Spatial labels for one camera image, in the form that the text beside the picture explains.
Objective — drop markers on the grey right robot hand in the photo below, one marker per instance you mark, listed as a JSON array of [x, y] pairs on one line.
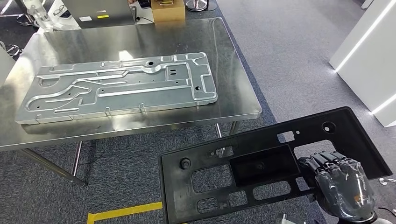
[[343, 191]]

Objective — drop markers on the black plastic plate bracket part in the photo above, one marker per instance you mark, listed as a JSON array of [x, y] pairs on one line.
[[176, 191]]

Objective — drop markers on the stainless steel workbench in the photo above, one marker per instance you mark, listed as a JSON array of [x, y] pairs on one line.
[[139, 40]]

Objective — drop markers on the white lit display counter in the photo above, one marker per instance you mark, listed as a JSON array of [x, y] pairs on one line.
[[365, 61]]

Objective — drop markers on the white furniture leg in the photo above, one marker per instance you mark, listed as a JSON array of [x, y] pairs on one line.
[[366, 3]]

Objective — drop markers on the yellow floor tape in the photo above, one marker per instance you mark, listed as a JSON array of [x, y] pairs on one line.
[[130, 211]]

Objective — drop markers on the large stamped metal panel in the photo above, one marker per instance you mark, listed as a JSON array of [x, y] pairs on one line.
[[123, 99]]

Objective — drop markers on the brown cardboard box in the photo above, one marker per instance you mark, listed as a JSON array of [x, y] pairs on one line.
[[168, 14]]

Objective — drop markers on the white desk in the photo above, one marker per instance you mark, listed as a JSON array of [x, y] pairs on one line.
[[145, 12]]

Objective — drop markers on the black smartphone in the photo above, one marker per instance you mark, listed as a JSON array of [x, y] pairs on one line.
[[144, 3]]

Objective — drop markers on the grey laptop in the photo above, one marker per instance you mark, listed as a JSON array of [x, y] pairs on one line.
[[99, 9]]

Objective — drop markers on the eyeglasses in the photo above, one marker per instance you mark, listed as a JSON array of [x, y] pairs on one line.
[[58, 10]]

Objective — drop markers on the clear water bottle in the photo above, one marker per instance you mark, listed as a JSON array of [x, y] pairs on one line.
[[40, 15]]

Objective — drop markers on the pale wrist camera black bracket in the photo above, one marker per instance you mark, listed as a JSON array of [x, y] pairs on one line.
[[286, 220]]

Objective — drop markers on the chrome round pedestal base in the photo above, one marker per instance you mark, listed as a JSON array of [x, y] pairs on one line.
[[198, 4]]

